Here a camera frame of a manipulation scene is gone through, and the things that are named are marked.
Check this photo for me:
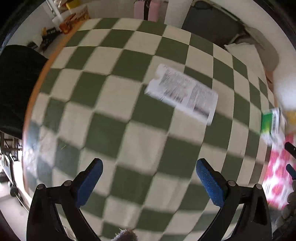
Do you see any white pillow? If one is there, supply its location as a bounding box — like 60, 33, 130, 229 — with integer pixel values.
224, 42, 270, 72

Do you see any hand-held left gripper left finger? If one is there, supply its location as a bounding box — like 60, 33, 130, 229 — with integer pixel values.
26, 158, 104, 241

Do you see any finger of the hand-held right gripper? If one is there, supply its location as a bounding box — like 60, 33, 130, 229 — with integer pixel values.
284, 142, 296, 160
285, 164, 296, 180

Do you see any pink suitcase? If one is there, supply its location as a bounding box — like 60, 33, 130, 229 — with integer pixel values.
134, 0, 162, 22

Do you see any red gift box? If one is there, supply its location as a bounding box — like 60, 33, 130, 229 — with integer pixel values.
69, 6, 89, 21

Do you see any orange snack box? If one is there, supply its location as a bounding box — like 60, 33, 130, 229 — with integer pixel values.
59, 13, 80, 34

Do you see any white printed packet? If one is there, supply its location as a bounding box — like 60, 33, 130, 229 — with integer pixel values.
144, 64, 219, 126

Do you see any grey cushion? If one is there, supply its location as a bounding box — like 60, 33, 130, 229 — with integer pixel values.
245, 27, 279, 72

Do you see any red and white patterned packet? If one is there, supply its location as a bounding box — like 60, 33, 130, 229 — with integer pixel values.
262, 134, 296, 209

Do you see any white green medicine box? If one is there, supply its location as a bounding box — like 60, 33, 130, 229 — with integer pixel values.
260, 108, 287, 145

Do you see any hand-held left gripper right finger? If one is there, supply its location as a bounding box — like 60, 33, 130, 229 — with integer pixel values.
196, 158, 273, 241

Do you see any green white checkered tablecloth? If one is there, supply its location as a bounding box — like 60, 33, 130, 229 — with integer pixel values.
23, 17, 281, 241

